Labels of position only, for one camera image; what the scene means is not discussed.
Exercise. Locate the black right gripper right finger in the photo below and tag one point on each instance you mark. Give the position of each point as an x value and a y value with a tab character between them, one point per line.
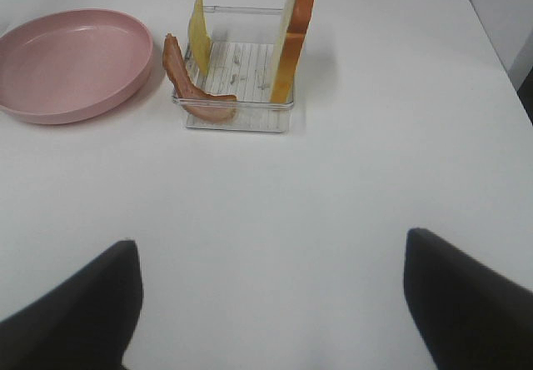
469	316

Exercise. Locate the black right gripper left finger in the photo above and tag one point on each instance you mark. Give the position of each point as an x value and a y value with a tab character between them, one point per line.
86	322

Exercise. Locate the bacon strip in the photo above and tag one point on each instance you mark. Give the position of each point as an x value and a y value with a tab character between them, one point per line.
175	67

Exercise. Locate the yellow cheese slice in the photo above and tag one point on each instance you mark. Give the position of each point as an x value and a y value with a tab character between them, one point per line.
198	38

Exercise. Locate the bread slice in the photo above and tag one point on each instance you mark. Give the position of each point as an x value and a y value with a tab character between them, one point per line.
294	23

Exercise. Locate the pink round plate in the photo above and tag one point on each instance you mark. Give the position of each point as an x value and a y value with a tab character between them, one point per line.
71	66

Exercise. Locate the right clear plastic tray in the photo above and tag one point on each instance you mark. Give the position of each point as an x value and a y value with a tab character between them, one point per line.
242	39

